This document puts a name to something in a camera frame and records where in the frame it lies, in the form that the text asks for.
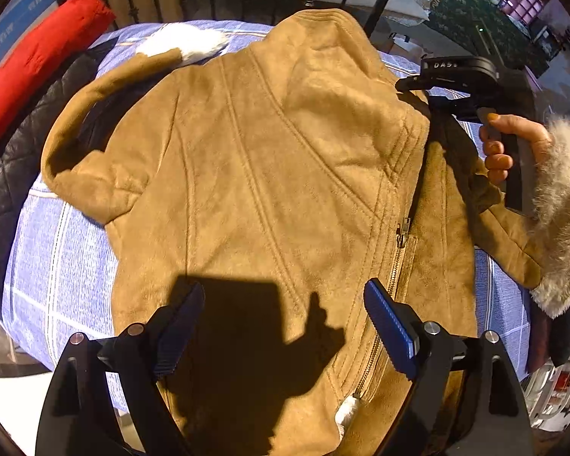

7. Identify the red puffer jacket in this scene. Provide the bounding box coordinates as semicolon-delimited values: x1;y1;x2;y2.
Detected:
0;0;115;141

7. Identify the black dark coat pile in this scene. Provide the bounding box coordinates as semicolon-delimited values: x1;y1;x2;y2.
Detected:
526;301;570;374

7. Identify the black quilted jacket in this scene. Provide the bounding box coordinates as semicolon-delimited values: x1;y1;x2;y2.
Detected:
0;38;116;308

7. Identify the brown suede fur-lined jacket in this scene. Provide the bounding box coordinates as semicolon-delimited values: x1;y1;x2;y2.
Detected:
41;9;570;455

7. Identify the fur sleeve cuff forearm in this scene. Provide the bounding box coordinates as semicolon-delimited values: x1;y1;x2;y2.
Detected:
531;117;570;272

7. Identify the right hand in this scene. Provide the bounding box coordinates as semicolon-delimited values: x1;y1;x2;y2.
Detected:
480;111;553;185

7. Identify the blue plaid bed sheet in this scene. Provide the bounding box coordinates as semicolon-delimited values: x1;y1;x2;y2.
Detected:
0;19;532;414

